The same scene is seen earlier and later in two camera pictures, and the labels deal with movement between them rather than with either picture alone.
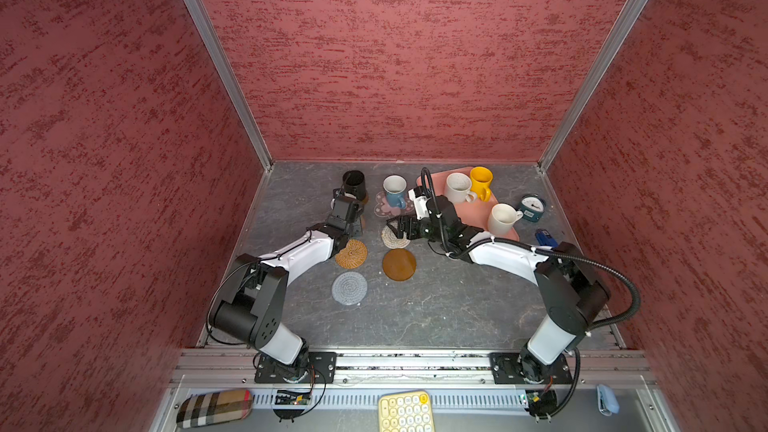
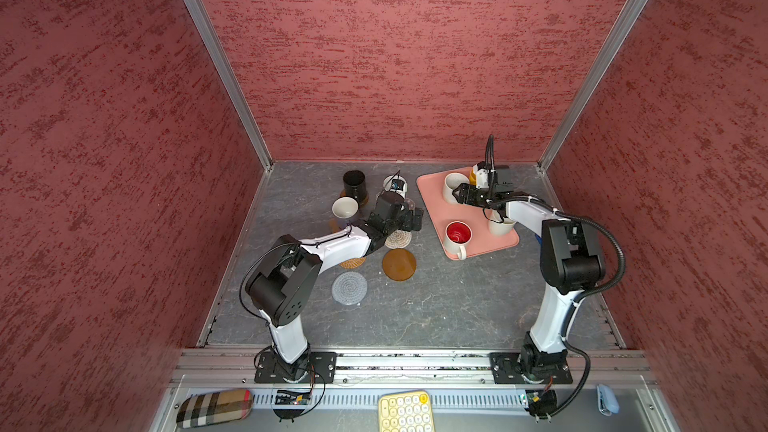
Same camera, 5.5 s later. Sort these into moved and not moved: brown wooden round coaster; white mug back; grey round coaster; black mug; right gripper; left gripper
Moved: left gripper; right gripper
Not moved: white mug back; grey round coaster; brown wooden round coaster; black mug
